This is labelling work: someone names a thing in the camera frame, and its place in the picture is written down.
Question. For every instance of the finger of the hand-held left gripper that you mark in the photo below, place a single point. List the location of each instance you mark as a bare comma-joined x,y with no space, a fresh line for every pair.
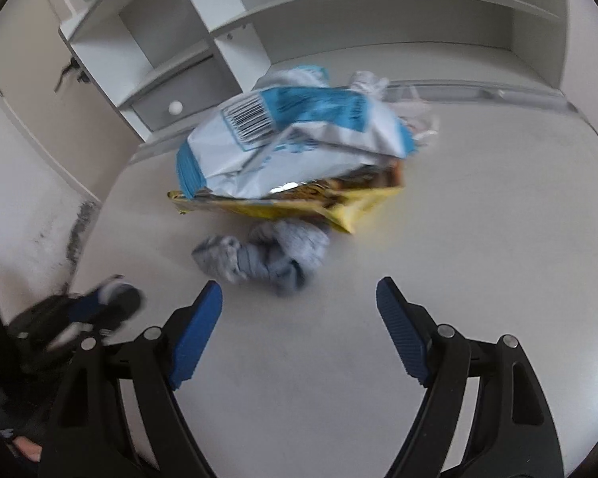
92,306

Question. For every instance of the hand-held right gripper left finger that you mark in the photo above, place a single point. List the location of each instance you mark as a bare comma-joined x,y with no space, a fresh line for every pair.
199,333

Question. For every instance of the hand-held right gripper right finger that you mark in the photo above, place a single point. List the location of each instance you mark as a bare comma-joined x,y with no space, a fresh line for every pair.
401,333

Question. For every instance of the grey cloth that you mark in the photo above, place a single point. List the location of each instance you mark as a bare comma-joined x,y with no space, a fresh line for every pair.
279,254

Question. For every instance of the yellow snack bag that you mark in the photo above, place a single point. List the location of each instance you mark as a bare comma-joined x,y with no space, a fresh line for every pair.
349,211

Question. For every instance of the white and blue snack bag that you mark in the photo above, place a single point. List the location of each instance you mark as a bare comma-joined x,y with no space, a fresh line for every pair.
304,134

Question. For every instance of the white cloth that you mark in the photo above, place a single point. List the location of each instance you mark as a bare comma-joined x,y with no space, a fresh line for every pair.
369,83

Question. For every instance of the person's left hand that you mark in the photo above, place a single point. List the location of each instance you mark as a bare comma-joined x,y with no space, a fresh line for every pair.
27,449

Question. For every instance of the white drawer knob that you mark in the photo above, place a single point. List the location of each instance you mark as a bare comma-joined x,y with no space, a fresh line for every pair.
175,107

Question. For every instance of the clear plastic wrapper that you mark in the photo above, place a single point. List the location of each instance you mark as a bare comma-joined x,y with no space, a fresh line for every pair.
418,109

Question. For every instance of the white door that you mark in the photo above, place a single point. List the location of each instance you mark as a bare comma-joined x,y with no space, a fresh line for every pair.
25,84

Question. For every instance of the grey hutch drawer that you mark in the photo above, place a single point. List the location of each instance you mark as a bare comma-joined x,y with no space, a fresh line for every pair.
199,89

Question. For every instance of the white desk hutch shelf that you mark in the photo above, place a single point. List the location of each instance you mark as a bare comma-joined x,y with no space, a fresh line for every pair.
378,35

